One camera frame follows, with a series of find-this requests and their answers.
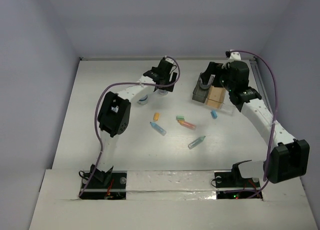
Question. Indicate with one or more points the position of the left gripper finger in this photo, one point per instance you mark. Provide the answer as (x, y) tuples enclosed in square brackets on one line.
[(172, 82), (158, 87)]

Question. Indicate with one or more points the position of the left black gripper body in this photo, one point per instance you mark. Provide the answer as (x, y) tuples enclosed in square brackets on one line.
[(170, 83)]

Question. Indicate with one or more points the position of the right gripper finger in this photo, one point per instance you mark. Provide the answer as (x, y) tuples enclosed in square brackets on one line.
[(206, 78), (219, 80)]

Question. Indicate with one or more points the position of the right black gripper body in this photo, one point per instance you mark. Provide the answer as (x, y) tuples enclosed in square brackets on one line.
[(225, 71)]

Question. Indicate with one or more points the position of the dark grey plastic bin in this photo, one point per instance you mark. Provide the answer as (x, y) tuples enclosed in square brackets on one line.
[(201, 91)]

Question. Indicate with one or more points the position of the clear plastic bin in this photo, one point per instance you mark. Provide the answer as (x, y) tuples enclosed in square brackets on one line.
[(226, 107)]

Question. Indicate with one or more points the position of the orange eraser cap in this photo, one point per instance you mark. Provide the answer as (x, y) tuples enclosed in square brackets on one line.
[(156, 116)]

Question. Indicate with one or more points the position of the green eraser cap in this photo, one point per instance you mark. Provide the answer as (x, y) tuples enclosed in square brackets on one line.
[(180, 118)]

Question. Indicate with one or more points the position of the small blue eraser cap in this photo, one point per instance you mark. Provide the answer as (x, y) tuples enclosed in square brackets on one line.
[(214, 114)]

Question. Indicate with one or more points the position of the orange pencil-shaped case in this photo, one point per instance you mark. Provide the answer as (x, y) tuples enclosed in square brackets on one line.
[(187, 124)]

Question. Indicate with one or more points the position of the wooden bin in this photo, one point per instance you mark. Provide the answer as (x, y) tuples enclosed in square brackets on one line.
[(215, 98)]

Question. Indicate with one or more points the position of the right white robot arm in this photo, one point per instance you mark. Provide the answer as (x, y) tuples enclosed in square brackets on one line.
[(287, 157)]

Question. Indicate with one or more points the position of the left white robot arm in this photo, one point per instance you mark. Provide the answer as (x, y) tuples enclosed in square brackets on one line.
[(112, 113)]

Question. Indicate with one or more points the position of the blue pencil-shaped case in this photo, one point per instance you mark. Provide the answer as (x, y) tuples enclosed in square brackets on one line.
[(158, 128)]

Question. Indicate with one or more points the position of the teal pencil-shaped case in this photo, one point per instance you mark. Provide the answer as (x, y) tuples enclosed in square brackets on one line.
[(196, 142)]

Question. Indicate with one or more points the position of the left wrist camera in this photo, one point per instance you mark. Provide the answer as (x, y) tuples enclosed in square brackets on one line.
[(169, 60)]

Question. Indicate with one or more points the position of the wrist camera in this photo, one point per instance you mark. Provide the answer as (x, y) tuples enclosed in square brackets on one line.
[(169, 60), (233, 55)]

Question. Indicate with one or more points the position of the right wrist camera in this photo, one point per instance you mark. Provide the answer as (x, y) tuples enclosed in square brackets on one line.
[(233, 55)]

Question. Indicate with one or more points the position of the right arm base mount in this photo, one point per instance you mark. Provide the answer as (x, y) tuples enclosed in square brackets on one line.
[(232, 186)]

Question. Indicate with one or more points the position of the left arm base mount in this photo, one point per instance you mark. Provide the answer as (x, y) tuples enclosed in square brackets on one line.
[(110, 185)]

